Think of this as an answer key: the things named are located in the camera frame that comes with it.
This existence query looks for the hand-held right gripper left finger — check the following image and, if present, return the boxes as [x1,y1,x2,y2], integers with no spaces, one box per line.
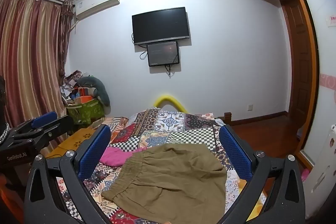
[24,124,113,224]

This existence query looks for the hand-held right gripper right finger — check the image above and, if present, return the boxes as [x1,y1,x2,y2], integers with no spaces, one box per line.
[219,124,306,224]

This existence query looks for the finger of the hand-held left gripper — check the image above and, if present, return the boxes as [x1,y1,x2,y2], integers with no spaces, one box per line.
[13,115,74,147]
[8,111,58,136]

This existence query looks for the olive green pants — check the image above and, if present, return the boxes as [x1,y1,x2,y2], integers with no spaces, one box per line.
[101,144,227,224]

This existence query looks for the wooden bedside table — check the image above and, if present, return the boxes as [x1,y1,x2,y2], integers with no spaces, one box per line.
[39,127,100,159]

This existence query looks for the pink cloth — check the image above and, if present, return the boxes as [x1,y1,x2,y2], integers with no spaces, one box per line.
[100,147,147,167]

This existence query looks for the pile of papers and bags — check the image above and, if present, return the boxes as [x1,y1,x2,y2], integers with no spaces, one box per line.
[61,70,90,106]

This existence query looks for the orange box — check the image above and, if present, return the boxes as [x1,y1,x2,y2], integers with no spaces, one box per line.
[78,88,93,103]

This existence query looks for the orange cloth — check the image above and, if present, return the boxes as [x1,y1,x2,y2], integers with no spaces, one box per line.
[0,174,26,224]

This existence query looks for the patchwork printed bedsheet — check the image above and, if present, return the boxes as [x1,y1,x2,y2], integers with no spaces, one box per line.
[56,107,266,224]

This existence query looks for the red striped curtain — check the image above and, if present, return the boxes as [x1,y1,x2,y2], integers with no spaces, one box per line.
[0,0,66,128]

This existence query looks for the pink slipper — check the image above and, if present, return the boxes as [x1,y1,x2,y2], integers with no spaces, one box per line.
[301,168,312,183]

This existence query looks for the brown patterned curtain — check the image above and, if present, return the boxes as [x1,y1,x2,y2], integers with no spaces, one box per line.
[59,0,77,78]

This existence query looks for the yellow foam tube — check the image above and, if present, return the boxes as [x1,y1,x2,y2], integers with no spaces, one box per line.
[154,93,190,112]

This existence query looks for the white wheeled appliance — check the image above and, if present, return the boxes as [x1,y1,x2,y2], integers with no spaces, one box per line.
[302,123,336,220]

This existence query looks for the wooden room door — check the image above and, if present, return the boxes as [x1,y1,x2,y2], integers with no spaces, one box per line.
[281,0,316,120]

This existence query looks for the white air conditioner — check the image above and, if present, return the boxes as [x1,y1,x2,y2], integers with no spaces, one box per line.
[73,0,121,21]

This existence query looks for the white sliding wardrobe door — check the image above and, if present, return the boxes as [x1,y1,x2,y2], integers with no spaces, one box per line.
[278,0,336,170]

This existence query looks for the small black wall monitor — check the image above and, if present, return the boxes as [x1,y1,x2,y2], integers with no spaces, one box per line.
[146,41,180,67]

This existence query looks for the black wall television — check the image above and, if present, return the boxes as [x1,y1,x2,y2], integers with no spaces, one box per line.
[132,7,190,45]

